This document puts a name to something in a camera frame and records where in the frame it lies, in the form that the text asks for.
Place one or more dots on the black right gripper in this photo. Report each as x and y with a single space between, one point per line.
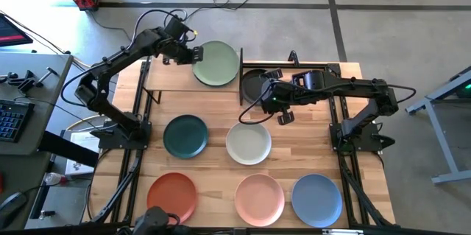
287 97

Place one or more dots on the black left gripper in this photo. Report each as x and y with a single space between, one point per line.
178 52

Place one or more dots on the sage green plate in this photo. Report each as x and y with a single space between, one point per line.
217 63

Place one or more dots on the black plate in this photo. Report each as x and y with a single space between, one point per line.
252 87

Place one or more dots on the cream white plate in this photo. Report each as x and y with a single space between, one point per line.
248 143

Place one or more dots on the dark green plate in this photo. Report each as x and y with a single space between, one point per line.
185 136

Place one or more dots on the pink plate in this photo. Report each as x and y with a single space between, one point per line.
259 200

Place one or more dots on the blue plate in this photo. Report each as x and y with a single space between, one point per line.
316 200

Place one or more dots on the terracotta orange plate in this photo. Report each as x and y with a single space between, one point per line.
171 194

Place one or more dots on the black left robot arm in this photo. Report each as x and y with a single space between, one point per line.
121 52

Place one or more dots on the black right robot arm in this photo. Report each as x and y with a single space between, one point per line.
349 84

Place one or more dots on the grey desk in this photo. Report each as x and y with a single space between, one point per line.
51 62

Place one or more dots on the black diagonal beam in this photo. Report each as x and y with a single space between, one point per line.
66 149

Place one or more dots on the white paper booklet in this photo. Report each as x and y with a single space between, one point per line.
75 169

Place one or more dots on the black desk clamp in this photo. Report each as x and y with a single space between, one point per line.
25 82

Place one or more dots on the black device with green light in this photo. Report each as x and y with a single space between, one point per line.
464 89

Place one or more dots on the grey metal stand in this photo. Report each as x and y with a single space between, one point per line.
450 177

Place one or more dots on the black computer monitor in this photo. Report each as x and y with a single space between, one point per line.
11 32

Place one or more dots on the clear bottle with red cap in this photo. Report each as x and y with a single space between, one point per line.
53 179

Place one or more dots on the black backlit keyboard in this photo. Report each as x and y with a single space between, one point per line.
13 121

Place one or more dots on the black computer mouse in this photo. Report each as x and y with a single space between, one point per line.
11 207

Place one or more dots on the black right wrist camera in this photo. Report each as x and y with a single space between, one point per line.
269 97

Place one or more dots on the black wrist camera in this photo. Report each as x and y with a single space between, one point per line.
269 97
176 28

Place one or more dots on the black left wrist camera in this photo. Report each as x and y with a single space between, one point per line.
176 28

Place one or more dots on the black frame hook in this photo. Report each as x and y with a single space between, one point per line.
293 58

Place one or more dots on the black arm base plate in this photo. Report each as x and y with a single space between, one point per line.
110 143
369 141

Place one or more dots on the black aluminium table frame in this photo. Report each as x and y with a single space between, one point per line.
294 232

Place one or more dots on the silver metal bracket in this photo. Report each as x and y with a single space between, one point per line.
342 231

